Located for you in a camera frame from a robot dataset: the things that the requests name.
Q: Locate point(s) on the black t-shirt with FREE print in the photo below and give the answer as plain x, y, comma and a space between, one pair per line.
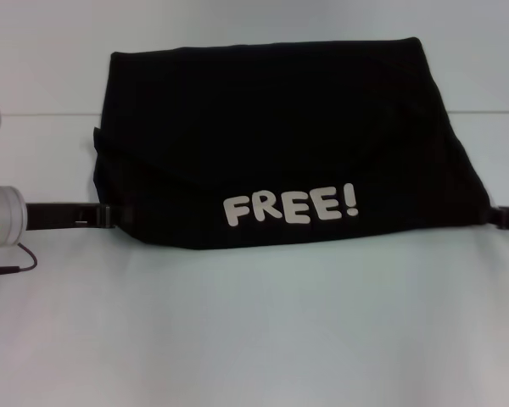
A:
258, 127

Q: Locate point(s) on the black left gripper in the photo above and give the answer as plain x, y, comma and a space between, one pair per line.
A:
59, 215

